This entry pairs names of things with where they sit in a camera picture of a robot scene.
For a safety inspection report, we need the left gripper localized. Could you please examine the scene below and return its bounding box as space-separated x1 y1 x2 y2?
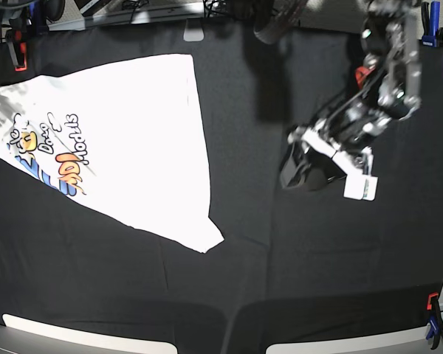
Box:
279 99 391 192

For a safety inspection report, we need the white printed t-shirt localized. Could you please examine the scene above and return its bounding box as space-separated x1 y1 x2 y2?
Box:
0 54 224 253

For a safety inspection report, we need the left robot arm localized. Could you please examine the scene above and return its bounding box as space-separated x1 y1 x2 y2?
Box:
280 1 422 201

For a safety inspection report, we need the black table cloth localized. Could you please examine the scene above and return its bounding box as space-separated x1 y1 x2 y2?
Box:
0 24 443 353

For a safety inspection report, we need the blue clamp top right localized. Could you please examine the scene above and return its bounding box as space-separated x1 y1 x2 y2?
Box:
421 1 443 48

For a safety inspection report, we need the red blue clamp bottom right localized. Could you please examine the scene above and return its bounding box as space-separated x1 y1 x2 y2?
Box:
425 292 443 350

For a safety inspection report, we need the red clamp top left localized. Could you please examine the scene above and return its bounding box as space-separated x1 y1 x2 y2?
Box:
5 29 27 72

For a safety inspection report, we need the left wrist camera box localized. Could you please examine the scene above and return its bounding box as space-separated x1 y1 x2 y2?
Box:
343 174 378 201

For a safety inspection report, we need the grey camera mount base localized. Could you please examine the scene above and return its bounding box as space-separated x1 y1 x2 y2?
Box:
183 18 205 43

